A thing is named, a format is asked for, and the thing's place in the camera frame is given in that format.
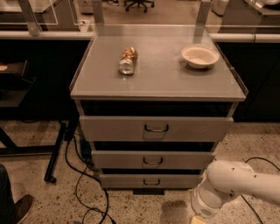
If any black floor cable right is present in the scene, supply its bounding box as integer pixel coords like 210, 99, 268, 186
240, 157, 280, 224

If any black floor cable left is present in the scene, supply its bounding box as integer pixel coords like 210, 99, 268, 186
64, 132, 117, 224

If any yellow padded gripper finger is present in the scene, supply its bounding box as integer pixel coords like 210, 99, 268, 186
190, 215, 208, 224

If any grey middle drawer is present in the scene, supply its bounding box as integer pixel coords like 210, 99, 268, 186
92, 150, 214, 170

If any black table frame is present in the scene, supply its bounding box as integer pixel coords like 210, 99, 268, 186
0, 60, 67, 184

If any grey bottom drawer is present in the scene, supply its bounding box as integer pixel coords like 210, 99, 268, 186
100, 174, 202, 189

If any black office chair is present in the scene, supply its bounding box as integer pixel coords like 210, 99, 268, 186
123, 0, 155, 13

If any grey drawer cabinet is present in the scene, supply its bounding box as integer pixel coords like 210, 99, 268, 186
71, 25, 247, 181

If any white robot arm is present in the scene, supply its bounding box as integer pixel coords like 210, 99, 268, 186
191, 160, 280, 219

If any crushed gold can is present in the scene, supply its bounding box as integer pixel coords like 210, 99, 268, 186
119, 47, 138, 75

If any white bowl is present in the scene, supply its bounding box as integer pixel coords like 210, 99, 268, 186
181, 45, 220, 69

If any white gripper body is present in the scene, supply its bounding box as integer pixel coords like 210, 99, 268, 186
191, 180, 222, 219

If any white horizontal rail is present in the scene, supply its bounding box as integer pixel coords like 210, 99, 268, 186
0, 31, 280, 43

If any black floor cable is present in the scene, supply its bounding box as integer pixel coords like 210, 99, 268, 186
64, 132, 117, 224
240, 157, 280, 224

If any grey top drawer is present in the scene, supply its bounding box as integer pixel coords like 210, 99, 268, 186
80, 115, 233, 142

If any grey drawer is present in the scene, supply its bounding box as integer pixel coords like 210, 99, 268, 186
100, 174, 202, 189
80, 115, 233, 142
92, 150, 214, 170

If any dark trouser leg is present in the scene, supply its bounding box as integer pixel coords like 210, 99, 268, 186
0, 164, 16, 224

